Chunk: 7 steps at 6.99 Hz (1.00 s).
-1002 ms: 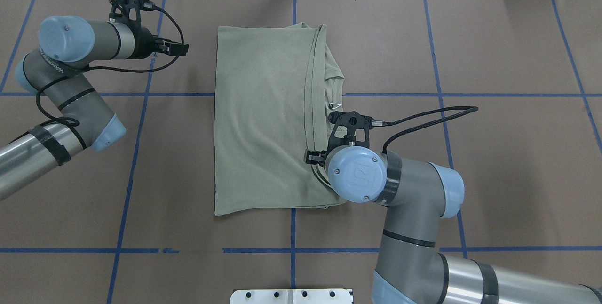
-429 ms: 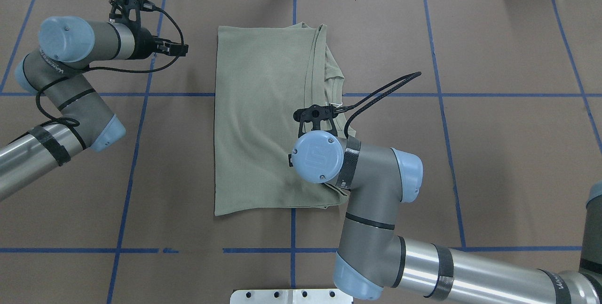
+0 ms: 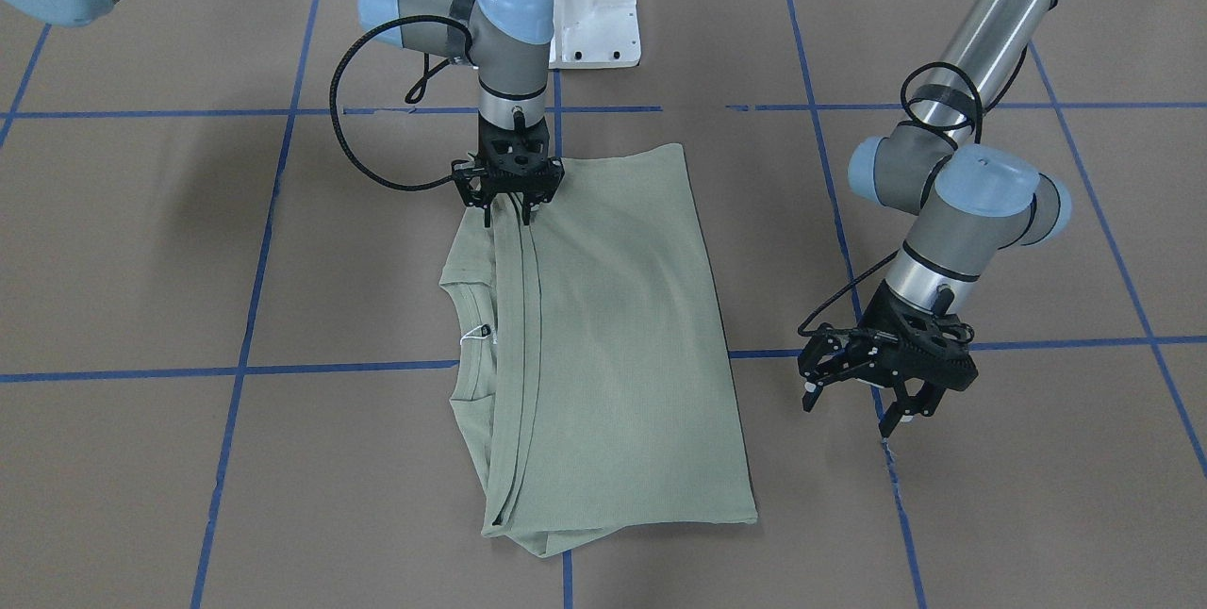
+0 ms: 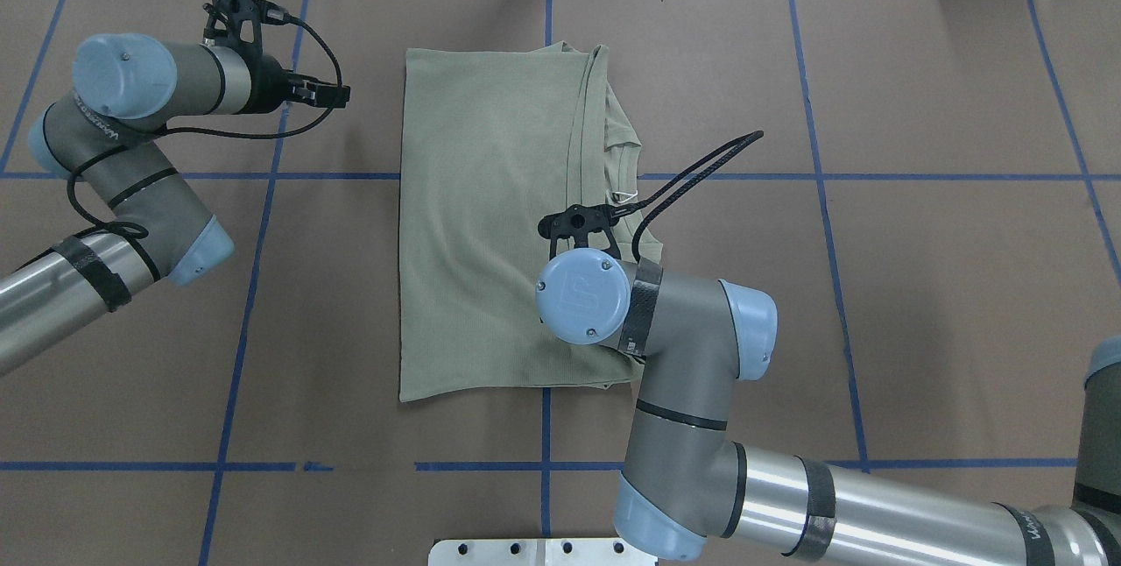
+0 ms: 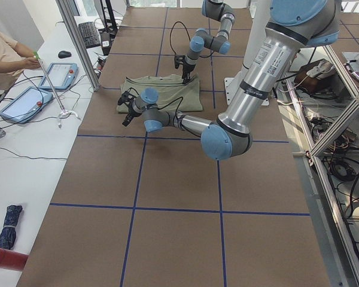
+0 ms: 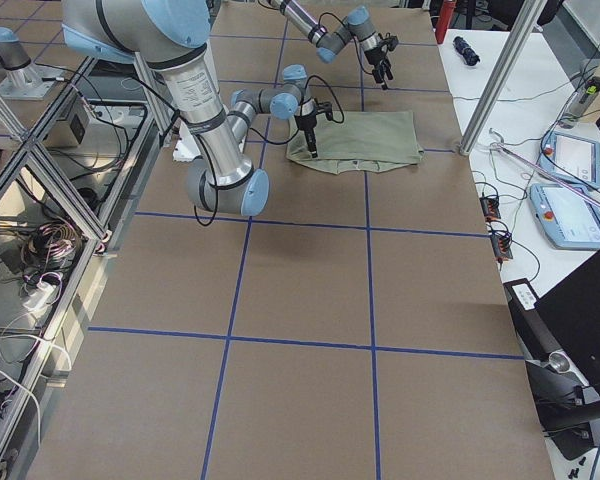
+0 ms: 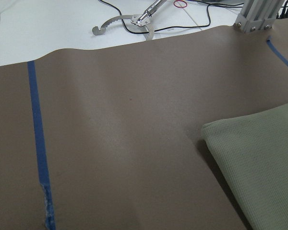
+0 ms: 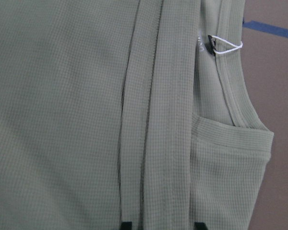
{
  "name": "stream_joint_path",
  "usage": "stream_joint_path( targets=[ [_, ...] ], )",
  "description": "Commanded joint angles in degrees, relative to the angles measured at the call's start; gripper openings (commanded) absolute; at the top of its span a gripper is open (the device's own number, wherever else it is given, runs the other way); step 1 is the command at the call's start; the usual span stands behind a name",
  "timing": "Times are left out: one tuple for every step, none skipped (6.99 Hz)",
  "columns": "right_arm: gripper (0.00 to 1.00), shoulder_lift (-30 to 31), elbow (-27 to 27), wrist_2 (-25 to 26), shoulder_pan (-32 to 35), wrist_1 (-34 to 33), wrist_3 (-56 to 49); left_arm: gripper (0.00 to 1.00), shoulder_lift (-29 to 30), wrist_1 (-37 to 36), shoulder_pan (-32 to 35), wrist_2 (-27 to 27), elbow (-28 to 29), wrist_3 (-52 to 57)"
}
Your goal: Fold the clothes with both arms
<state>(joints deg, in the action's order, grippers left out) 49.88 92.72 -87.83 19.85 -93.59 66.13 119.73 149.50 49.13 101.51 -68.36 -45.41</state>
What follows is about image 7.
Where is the red rubber band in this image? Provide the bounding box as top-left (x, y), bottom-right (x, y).
top-left (173, 0), bottom-right (188, 9)

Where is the aluminium frame post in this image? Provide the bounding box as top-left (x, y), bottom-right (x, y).
top-left (233, 0), bottom-right (284, 33)

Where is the metal grabber tool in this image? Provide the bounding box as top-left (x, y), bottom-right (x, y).
top-left (92, 0), bottom-right (166, 41)

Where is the green long-sleeve shirt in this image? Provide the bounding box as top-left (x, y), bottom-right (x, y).
top-left (201, 103), bottom-right (288, 230)

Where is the brown paper table mat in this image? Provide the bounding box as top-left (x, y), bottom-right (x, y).
top-left (0, 19), bottom-right (288, 230)

